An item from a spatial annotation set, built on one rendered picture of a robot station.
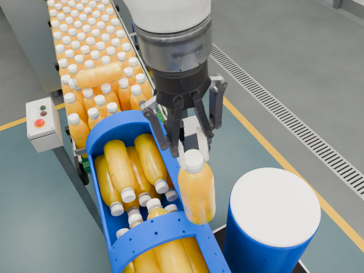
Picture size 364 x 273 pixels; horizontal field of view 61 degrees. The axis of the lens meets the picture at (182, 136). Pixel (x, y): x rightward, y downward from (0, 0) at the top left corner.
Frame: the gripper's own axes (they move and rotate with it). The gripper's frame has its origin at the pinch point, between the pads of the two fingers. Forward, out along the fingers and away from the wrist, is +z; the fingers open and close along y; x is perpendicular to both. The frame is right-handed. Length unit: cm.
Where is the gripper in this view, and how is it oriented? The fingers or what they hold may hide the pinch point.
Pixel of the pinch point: (191, 149)
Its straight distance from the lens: 55.5
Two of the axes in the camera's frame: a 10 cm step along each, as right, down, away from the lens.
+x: -3.8, -6.9, 6.2
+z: 1.1, 6.3, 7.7
